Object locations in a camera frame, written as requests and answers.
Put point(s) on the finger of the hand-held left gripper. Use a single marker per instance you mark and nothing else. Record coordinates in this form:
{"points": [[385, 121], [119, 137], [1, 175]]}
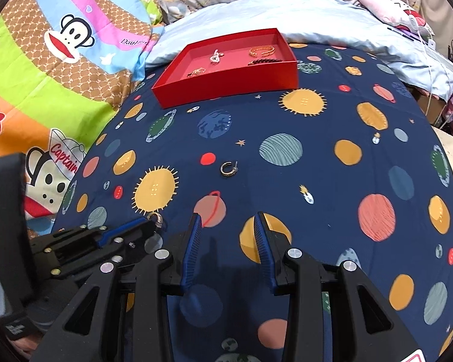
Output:
{"points": [[124, 252], [128, 228]]}

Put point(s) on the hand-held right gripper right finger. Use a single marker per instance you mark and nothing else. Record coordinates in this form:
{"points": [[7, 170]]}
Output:
{"points": [[264, 252]]}

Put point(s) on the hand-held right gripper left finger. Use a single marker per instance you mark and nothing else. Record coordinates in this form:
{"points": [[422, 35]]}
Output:
{"points": [[191, 252]]}

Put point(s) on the dark hoop earring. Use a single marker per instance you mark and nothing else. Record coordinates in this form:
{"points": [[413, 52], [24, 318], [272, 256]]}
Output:
{"points": [[230, 173]]}

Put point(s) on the red cardboard box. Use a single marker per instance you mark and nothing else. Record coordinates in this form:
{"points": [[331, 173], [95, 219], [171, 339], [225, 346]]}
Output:
{"points": [[230, 86]]}

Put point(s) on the gold bangle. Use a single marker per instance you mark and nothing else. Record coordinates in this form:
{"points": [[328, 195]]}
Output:
{"points": [[251, 51]]}

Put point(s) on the colourful monkey print quilt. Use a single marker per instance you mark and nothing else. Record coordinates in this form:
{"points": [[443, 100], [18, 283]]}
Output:
{"points": [[60, 83]]}

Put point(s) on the navy planet print bedsheet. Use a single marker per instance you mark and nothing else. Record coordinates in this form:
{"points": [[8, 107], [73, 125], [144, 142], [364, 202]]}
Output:
{"points": [[324, 120]]}

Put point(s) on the brown cardboard box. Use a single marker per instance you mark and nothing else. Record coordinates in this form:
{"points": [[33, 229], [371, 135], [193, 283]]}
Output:
{"points": [[430, 107]]}

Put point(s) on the light blue pillow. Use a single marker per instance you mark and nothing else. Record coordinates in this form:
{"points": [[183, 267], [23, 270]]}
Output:
{"points": [[287, 11]]}

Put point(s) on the pink cartoon pillow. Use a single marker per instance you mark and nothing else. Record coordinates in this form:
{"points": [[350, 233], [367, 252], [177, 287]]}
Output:
{"points": [[381, 7]]}

